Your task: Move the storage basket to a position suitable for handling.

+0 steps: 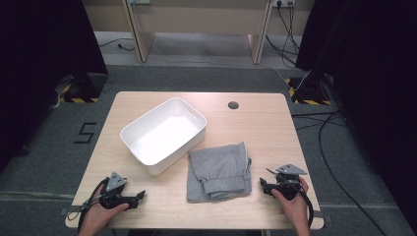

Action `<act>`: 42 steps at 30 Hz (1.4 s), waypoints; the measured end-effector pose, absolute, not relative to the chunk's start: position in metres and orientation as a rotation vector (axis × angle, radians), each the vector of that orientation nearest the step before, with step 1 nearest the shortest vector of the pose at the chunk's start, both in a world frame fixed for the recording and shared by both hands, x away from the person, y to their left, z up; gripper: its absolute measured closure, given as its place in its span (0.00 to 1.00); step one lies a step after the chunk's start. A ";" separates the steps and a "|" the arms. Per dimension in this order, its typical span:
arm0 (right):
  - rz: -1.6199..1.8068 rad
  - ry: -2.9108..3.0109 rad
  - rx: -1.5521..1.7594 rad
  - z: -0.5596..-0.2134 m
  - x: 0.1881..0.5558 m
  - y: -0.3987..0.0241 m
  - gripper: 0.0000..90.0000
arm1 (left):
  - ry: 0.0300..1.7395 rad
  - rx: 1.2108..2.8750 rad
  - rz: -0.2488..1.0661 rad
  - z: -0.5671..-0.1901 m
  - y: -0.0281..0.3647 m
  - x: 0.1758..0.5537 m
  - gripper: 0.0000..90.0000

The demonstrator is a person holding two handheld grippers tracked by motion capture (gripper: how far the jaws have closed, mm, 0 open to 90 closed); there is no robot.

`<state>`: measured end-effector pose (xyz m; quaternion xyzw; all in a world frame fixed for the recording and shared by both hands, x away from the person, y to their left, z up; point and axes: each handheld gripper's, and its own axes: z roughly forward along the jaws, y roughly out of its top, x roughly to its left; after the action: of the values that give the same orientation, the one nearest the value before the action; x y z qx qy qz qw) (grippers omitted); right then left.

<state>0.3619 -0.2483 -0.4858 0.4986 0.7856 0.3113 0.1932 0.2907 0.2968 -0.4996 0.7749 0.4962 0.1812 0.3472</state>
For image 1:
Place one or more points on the black curtain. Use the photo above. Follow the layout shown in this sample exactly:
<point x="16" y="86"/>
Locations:
<point x="39" y="65"/>
<point x="373" y="82"/>

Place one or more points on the white wall power outlet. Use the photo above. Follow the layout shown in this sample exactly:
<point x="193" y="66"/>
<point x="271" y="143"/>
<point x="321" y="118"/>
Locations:
<point x="284" y="2"/>

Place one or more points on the person's right hand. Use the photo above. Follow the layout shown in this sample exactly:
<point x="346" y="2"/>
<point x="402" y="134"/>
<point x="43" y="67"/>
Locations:
<point x="295" y="209"/>

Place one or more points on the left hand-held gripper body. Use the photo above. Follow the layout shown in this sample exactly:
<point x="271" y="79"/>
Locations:
<point x="114" y="196"/>

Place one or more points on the stand base with hazard tape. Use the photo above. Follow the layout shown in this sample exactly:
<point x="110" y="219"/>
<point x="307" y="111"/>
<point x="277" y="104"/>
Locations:
<point x="309" y="93"/>
<point x="83" y="88"/>

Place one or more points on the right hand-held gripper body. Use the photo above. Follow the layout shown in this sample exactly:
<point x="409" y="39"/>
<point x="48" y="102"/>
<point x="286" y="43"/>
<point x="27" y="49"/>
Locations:
<point x="288" y="183"/>

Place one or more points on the person's left hand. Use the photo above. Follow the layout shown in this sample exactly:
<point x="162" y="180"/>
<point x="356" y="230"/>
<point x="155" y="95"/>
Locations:
<point x="98" y="214"/>

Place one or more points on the white plastic storage bin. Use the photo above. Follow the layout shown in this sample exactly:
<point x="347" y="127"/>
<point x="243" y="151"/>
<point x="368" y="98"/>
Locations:
<point x="164" y="137"/>

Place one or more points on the grey pants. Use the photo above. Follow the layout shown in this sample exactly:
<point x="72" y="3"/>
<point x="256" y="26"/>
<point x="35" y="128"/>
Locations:
<point x="219" y="170"/>

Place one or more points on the light wooden desk frame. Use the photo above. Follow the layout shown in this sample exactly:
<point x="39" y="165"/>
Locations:
<point x="203" y="19"/>

